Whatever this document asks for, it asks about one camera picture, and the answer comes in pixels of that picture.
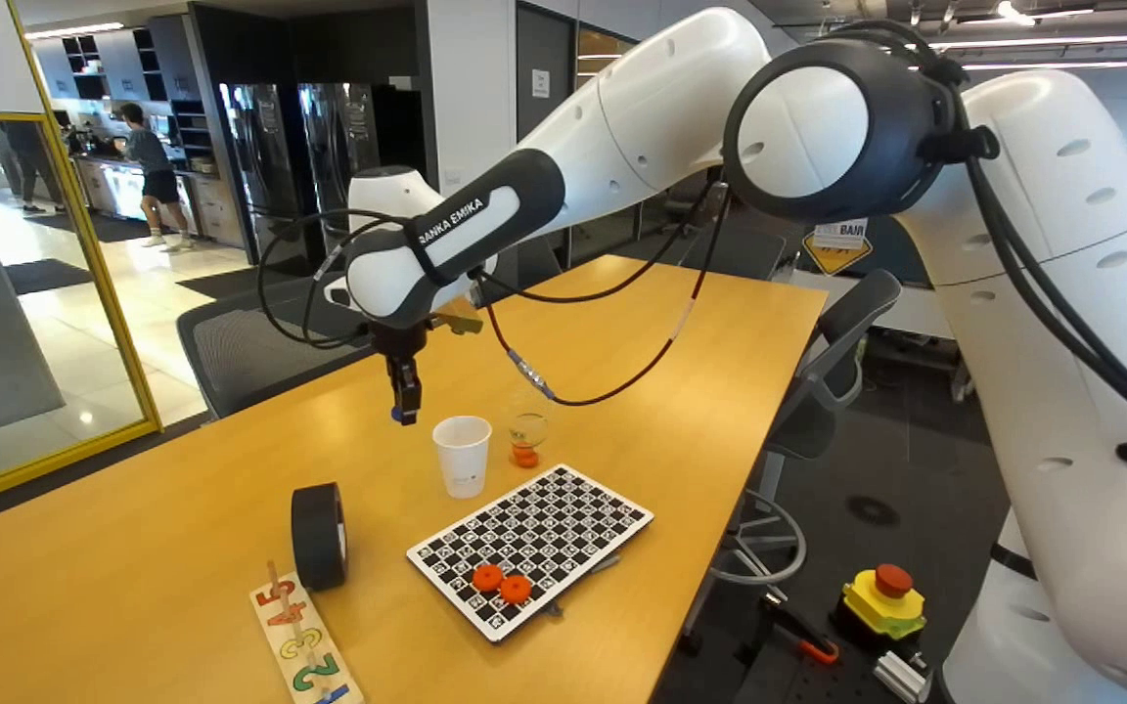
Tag wooden number puzzle strip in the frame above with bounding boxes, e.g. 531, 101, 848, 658
248, 569, 370, 704

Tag clear plastic cup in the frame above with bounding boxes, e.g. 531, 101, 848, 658
507, 407, 555, 473

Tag black white marker checkerboard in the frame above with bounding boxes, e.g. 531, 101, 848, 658
404, 462, 659, 647

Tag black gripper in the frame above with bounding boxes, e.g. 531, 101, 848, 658
370, 321, 436, 430

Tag black tape roll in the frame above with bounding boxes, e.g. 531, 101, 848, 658
288, 482, 353, 594

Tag yellow emergency stop button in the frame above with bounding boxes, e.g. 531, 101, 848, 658
837, 557, 932, 646

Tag black office chair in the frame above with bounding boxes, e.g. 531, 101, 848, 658
678, 267, 910, 658

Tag black clamp with orange handle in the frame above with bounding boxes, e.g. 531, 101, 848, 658
756, 587, 847, 671

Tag thin black looped cable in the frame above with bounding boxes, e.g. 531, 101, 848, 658
255, 211, 381, 346

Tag person in shirt and shorts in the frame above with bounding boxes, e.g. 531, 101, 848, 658
110, 96, 198, 255

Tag white paper cup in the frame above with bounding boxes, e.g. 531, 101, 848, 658
431, 411, 498, 503

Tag grey office chair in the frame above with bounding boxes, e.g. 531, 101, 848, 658
174, 267, 404, 420

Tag black cable with silver connector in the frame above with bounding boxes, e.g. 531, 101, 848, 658
483, 179, 734, 411

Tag yellow framed glass partition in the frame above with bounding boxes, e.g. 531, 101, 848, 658
0, 0, 165, 521

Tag silver metal block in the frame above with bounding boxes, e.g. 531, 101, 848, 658
869, 646, 936, 704

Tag black glass-door cabinets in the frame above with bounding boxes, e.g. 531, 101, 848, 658
187, 0, 436, 303

